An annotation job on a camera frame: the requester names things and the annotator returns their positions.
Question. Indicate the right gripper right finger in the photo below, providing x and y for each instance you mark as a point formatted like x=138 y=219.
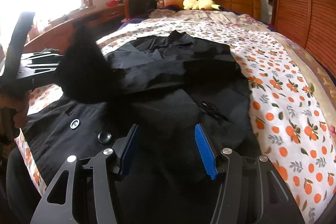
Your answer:
x=251 y=190

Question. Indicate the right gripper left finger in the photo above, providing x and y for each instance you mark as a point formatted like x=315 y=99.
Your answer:
x=84 y=190

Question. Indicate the red bowl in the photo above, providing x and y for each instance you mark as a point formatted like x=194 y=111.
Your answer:
x=112 y=3

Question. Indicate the floral blanket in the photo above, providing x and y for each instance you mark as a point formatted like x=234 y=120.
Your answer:
x=302 y=56

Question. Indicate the orange print bed sheet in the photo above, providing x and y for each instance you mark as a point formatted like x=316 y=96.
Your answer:
x=302 y=153

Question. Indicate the black backpack on chair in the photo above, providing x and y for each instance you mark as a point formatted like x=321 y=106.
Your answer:
x=139 y=8

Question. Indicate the yellow Pikachu plush toy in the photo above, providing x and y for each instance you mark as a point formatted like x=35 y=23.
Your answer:
x=201 y=5

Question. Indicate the wooden desk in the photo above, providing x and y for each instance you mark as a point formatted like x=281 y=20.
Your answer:
x=99 y=24

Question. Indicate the person's left hand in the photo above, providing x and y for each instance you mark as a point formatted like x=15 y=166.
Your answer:
x=21 y=106

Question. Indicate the black double-breasted coat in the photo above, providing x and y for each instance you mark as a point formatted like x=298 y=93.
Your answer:
x=164 y=84

